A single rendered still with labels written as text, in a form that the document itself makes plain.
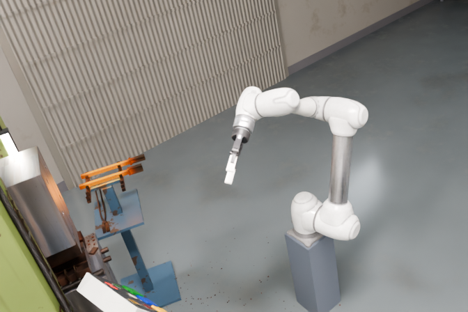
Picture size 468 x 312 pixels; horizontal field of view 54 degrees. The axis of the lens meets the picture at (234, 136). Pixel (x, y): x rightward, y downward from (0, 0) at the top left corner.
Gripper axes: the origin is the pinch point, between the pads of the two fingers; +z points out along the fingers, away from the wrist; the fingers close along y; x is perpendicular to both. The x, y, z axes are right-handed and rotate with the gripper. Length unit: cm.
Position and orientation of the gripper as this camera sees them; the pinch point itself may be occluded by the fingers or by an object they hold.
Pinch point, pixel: (229, 175)
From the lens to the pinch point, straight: 183.4
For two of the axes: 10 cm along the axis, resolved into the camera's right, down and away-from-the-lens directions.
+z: -2.6, 8.6, -4.3
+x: 9.7, 2.5, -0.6
